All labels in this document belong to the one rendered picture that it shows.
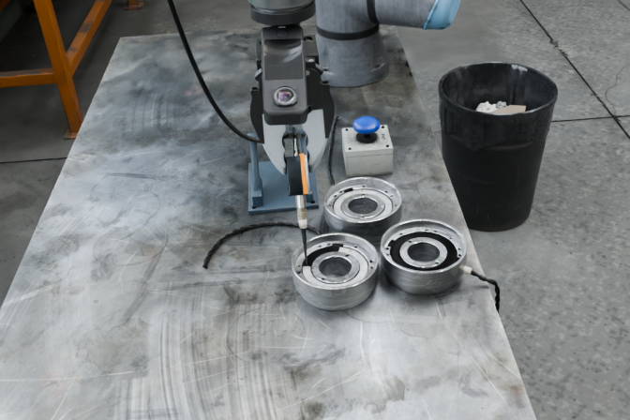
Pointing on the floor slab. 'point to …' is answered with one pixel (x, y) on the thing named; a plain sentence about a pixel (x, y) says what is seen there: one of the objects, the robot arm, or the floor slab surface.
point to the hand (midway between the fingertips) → (297, 167)
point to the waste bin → (494, 140)
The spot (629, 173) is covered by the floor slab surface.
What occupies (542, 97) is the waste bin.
